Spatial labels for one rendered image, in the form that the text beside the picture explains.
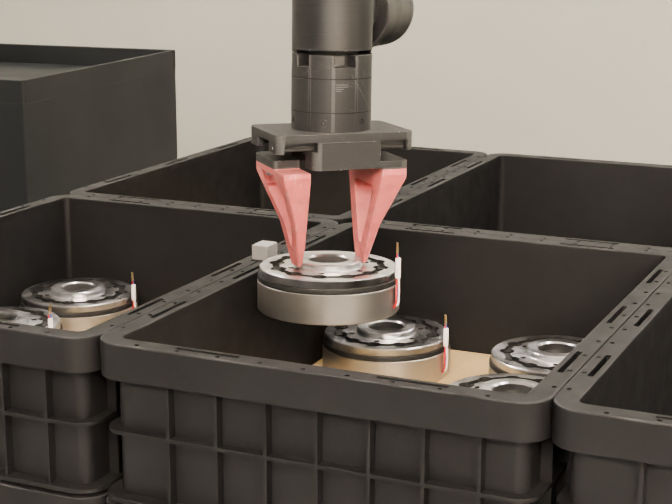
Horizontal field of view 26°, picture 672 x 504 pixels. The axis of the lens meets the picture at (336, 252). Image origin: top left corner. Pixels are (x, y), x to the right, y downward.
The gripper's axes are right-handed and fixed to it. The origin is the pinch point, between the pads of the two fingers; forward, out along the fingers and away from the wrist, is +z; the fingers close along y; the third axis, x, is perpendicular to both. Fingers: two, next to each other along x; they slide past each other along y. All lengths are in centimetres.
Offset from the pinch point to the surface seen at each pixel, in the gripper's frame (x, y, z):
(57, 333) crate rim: 6.0, 20.8, 2.8
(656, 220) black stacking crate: -34, -50, 7
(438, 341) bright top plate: -4.4, -10.9, 8.9
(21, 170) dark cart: -163, -1, 19
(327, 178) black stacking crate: -61, -22, 5
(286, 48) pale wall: -340, -110, 13
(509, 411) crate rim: 28.0, -0.5, 3.2
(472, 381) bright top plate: 5.5, -9.2, 9.1
